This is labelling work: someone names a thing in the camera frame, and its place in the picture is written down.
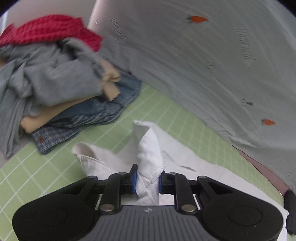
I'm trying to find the white trousers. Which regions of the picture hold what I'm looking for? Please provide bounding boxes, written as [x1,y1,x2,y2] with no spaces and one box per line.
[72,121,288,240]

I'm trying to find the blue plaid shirt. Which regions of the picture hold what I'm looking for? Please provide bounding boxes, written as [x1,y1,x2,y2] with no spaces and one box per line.
[31,98,126,155]

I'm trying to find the tan beige garment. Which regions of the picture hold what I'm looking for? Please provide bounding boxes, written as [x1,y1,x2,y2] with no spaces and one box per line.
[20,59,121,133]

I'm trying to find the blue denim garment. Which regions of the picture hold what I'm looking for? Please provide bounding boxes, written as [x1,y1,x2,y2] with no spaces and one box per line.
[48,73,142,128]

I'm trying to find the green grid cutting mat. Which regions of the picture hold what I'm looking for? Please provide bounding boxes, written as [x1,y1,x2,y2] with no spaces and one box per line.
[1,84,283,240]

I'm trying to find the black folded garment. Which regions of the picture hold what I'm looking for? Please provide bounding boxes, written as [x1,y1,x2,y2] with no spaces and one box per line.
[284,190,296,235]

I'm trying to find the grey carrot-print cloth backdrop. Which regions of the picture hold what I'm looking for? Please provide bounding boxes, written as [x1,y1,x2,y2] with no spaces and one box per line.
[89,1,295,189]

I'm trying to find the grey knit garment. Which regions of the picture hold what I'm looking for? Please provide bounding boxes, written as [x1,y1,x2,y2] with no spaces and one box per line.
[1,38,104,157]

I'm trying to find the red checked garment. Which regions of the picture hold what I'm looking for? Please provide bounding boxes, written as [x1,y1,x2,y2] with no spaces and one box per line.
[1,15,102,52]

